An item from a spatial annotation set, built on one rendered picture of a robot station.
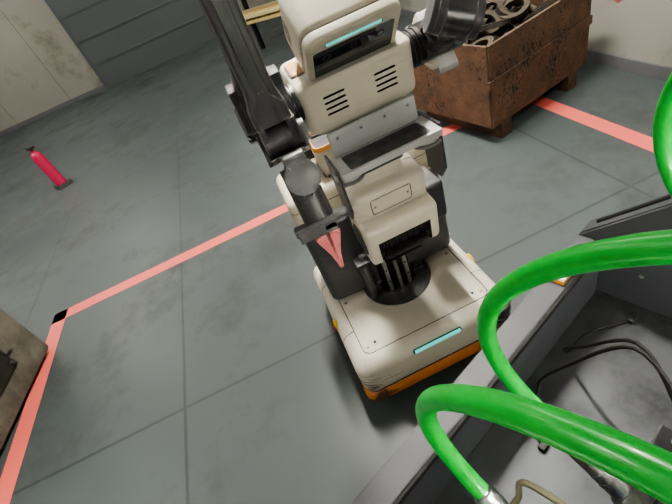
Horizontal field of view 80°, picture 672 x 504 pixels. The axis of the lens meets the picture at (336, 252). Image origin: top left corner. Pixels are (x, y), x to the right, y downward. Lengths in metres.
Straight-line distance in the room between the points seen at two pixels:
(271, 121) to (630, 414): 0.69
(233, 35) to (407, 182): 0.63
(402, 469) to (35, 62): 10.42
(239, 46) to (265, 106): 0.09
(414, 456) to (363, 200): 0.68
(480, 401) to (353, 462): 1.46
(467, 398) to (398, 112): 0.85
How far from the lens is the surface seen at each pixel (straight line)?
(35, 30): 10.51
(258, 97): 0.67
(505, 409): 0.18
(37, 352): 3.07
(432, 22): 0.91
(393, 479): 0.58
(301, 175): 0.63
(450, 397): 0.22
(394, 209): 1.14
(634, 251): 0.20
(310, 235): 0.70
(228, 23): 0.65
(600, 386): 0.76
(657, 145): 0.46
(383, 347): 1.49
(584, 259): 0.22
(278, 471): 1.75
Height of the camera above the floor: 1.49
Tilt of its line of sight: 40 degrees down
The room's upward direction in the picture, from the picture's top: 24 degrees counter-clockwise
